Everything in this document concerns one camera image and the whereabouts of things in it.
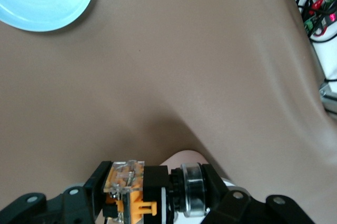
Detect white lidded storage box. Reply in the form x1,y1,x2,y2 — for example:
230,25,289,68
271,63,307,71
162,149,250,192

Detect metal table edge bracket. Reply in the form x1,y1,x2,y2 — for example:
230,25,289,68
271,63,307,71
319,78,337,110

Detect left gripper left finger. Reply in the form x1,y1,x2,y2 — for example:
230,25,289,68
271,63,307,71
0,160,114,224

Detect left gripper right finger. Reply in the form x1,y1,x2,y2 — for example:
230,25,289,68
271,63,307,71
200,163,316,224

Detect coloured wires with circuit board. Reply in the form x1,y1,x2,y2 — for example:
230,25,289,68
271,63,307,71
301,0,337,43

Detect brown table cover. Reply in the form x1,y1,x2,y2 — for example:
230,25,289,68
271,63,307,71
0,0,337,224

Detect orange black push-button switch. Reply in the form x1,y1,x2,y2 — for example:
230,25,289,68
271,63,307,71
102,159,211,224

